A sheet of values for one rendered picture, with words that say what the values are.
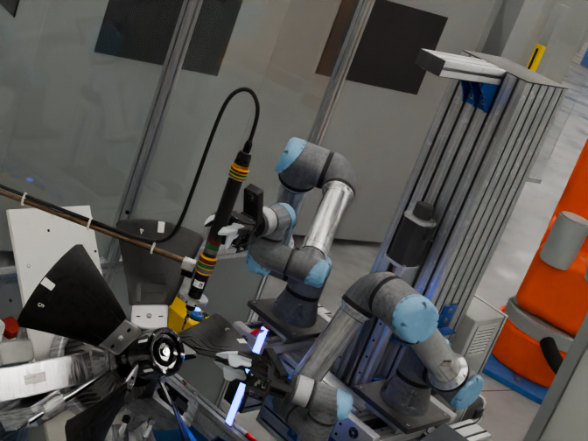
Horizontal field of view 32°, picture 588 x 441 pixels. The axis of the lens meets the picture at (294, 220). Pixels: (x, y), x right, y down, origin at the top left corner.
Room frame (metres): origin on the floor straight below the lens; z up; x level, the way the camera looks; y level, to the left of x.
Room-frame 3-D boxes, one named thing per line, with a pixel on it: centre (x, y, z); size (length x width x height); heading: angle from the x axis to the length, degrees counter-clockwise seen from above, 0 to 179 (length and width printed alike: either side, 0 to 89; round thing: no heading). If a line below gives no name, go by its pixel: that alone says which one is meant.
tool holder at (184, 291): (2.32, 0.17, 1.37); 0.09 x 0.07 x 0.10; 91
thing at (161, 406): (2.38, 0.16, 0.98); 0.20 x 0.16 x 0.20; 56
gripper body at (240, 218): (2.43, 0.11, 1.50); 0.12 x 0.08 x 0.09; 156
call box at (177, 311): (2.78, 0.20, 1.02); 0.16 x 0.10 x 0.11; 56
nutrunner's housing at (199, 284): (2.32, 0.16, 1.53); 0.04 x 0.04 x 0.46
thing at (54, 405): (2.04, 0.36, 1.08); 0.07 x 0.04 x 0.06; 156
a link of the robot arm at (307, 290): (3.10, -0.10, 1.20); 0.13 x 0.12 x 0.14; 87
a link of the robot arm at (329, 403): (2.36, -0.25, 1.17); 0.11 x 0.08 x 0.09; 93
